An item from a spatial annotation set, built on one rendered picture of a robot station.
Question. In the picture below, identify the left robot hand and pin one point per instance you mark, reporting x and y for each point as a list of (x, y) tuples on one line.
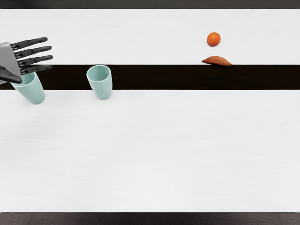
[(9, 58)]

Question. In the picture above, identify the light teal cup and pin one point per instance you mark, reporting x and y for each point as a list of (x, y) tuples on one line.
[(100, 84), (32, 90)]

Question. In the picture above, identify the orange fruit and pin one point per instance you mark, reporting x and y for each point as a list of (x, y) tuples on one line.
[(213, 39)]

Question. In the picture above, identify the brown sweet potato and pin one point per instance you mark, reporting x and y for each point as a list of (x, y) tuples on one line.
[(216, 60)]

